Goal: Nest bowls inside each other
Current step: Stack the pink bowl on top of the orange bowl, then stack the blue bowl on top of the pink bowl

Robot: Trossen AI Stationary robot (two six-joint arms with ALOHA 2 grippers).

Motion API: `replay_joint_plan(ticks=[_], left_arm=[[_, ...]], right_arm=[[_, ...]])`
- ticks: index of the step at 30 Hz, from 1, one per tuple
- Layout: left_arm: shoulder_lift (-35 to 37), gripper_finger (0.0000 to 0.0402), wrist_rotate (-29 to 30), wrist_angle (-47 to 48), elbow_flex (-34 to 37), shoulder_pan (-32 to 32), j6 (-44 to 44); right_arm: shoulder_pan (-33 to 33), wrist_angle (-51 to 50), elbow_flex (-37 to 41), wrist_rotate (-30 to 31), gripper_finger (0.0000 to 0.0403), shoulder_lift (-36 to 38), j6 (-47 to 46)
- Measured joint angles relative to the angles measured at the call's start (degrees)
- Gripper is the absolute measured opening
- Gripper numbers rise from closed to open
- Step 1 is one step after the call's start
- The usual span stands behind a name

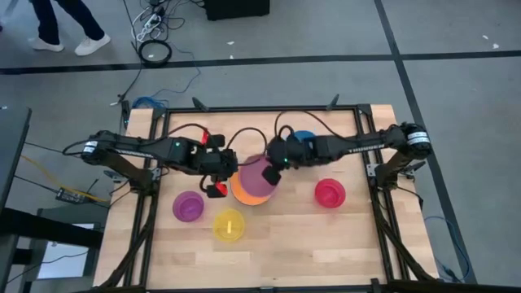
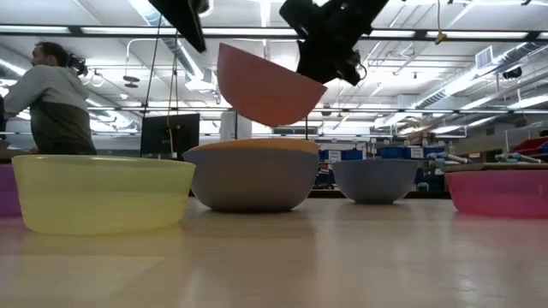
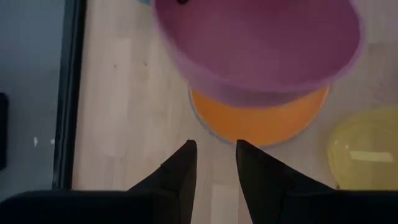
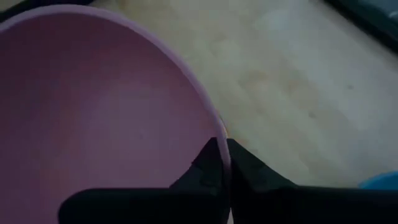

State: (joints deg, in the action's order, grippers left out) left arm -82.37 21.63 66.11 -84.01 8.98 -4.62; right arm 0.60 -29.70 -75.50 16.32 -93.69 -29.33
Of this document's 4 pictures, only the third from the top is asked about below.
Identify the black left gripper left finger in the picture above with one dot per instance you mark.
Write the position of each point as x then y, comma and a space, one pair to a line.
180, 174

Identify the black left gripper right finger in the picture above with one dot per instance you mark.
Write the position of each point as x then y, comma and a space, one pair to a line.
264, 180

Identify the orange plastic bowl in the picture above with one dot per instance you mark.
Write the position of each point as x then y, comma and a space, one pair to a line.
258, 124

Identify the yellow plastic bowl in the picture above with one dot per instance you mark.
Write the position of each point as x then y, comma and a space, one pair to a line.
363, 152

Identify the purple plastic bowl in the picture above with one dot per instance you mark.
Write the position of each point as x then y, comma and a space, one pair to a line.
258, 46

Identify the black table edge rail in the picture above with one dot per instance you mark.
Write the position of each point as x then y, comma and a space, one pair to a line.
69, 93

